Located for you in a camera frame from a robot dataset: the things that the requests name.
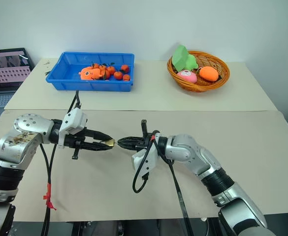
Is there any red tape on cable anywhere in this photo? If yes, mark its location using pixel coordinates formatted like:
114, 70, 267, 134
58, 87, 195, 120
43, 182, 57, 211

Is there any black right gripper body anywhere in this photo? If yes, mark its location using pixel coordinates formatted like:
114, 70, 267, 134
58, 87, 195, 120
134, 119, 157, 152

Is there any blue plastic bin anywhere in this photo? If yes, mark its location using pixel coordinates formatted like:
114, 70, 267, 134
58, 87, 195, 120
46, 51, 135, 93

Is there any orange wicker basket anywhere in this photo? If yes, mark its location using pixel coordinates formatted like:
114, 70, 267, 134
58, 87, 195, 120
166, 50, 231, 93

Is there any pink round toy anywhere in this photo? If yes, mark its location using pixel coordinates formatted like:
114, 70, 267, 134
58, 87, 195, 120
176, 69, 198, 84

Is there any light green foam toy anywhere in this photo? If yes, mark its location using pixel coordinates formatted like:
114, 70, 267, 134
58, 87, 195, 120
185, 54, 199, 71

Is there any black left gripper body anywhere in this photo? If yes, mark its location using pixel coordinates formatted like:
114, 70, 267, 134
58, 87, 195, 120
64, 129, 98, 160

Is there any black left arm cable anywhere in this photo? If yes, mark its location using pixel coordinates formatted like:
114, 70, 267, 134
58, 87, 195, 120
39, 90, 83, 236

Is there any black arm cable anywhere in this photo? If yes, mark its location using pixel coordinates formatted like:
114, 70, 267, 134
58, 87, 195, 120
132, 131, 192, 236
39, 90, 83, 236

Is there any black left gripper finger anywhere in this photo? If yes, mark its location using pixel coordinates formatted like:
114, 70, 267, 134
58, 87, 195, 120
85, 131, 113, 144
84, 141, 114, 151

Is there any dark green foam block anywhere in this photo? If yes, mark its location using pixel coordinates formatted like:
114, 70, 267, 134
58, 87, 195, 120
171, 44, 191, 73

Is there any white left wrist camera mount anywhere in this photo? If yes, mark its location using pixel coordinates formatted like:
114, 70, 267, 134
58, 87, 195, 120
58, 108, 89, 149

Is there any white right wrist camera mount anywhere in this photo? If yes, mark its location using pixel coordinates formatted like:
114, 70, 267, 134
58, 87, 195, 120
131, 134, 162, 177

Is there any open grey laptop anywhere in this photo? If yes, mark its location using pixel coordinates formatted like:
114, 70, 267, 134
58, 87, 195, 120
0, 47, 35, 126

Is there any orange plush toy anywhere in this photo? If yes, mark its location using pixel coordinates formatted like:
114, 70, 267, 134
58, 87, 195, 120
79, 66, 103, 81

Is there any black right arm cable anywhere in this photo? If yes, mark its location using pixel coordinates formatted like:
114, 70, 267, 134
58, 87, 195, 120
132, 131, 192, 236

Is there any orange mango toy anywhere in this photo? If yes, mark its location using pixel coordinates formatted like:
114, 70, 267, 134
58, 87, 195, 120
198, 66, 219, 82

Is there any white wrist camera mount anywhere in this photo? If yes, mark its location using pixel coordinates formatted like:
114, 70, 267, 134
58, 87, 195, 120
131, 134, 162, 177
58, 108, 89, 149

